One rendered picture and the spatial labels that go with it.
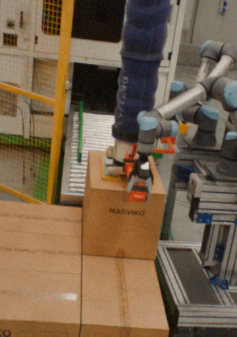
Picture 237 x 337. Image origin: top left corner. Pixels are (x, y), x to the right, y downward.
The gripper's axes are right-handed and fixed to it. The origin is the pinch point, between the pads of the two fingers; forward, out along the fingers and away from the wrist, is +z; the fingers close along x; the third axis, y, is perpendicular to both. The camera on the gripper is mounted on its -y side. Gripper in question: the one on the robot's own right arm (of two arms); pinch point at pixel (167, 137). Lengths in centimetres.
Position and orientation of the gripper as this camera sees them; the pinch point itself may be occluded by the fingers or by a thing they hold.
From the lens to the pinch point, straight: 344.3
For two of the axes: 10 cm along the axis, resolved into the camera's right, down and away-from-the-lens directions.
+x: 9.9, 1.0, 0.9
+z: -1.3, 9.3, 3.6
